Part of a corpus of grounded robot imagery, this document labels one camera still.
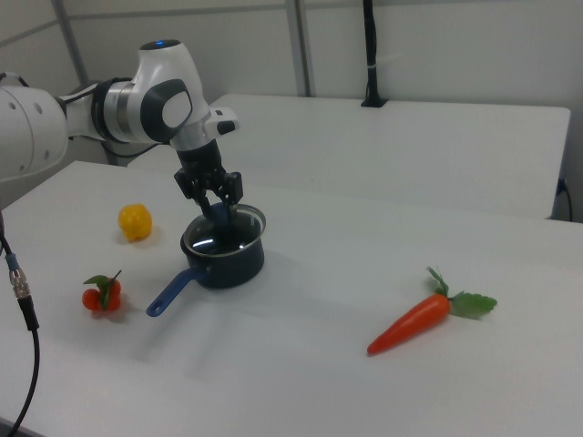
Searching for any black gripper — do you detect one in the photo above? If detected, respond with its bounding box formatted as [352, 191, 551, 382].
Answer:
[173, 140, 244, 219]

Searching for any glass lid with blue knob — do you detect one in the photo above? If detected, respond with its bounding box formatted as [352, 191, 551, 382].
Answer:
[183, 202, 267, 259]

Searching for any yellow plastic bell pepper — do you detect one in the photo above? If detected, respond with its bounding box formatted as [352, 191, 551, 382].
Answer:
[118, 204, 154, 244]

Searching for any red plastic tomato cluster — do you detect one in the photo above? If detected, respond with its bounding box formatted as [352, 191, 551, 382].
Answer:
[81, 269, 124, 313]

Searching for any orange plastic carrot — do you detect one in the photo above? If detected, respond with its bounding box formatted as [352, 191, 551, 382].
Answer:
[366, 266, 499, 357]

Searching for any dark blue pot, blue handle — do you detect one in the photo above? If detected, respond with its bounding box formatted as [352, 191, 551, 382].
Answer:
[145, 203, 267, 319]

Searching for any grey aluminium partition post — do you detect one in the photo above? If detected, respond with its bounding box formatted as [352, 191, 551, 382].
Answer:
[51, 0, 91, 88]
[285, 0, 316, 97]

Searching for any black camera pole with base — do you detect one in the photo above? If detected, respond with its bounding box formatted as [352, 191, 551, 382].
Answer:
[360, 0, 390, 109]

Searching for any black cable with metal connector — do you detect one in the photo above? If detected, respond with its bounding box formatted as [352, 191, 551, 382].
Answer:
[0, 211, 42, 437]

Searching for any black cable at table edge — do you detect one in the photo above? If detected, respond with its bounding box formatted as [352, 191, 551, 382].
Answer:
[557, 178, 575, 223]

